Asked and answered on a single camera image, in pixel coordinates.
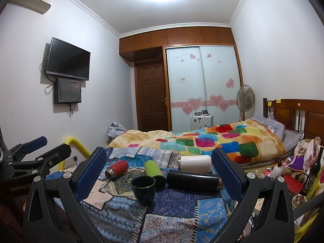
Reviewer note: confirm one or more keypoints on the small white plastic bottle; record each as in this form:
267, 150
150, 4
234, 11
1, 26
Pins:
277, 172

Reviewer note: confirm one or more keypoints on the wall-mounted black television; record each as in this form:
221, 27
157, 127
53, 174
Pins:
68, 59

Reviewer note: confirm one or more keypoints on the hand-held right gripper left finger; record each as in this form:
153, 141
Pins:
91, 172

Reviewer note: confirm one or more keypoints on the small bowl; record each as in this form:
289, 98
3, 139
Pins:
299, 201

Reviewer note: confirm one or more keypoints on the grey checked pillow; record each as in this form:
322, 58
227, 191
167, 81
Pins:
292, 139

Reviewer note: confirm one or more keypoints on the dark green cup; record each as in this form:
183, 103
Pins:
143, 191

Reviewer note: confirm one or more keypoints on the blue patchwork blanket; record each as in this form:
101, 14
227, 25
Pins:
177, 215

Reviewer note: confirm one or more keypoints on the red insulated cup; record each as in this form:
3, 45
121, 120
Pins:
118, 168

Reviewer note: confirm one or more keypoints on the black insulated cup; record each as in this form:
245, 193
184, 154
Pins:
192, 179

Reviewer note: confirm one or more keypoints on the grey printed pillow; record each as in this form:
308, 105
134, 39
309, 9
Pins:
268, 125

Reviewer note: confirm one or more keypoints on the standing fan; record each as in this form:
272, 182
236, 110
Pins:
245, 97

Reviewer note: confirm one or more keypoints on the colourful squares blanket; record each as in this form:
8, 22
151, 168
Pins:
202, 139

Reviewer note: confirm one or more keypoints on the brown wooden door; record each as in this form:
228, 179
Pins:
151, 93

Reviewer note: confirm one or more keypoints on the wooden bed headboard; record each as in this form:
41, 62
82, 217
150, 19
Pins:
293, 111

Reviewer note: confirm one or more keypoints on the wooden wardrobe with heart doors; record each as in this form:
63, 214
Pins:
202, 81

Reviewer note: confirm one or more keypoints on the printed tote bag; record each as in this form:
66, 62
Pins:
307, 151

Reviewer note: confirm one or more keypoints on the small black wall monitor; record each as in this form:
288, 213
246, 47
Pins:
67, 89

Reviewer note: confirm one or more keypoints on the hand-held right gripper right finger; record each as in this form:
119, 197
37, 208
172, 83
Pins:
227, 173

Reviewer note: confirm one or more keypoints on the dark wine bottle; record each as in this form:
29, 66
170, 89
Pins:
312, 174

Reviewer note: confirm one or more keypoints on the white insulated cup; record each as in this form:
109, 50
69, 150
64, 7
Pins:
196, 164

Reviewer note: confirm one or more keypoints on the yellow foam-covered rail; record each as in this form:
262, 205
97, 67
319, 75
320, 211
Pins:
76, 145

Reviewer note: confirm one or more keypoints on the grey cloth pile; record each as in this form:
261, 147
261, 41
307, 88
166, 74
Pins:
116, 130

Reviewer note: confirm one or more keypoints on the red box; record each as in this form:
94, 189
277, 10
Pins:
293, 183

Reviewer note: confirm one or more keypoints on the small white cabinet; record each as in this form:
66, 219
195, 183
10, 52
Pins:
201, 123

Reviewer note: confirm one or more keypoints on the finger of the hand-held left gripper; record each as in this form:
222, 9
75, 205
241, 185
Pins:
57, 154
36, 142

